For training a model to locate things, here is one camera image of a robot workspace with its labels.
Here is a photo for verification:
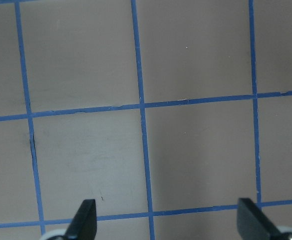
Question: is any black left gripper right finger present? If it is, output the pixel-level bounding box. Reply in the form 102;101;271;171
237;198;281;240

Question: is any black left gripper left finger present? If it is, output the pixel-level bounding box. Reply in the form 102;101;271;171
63;199;97;240

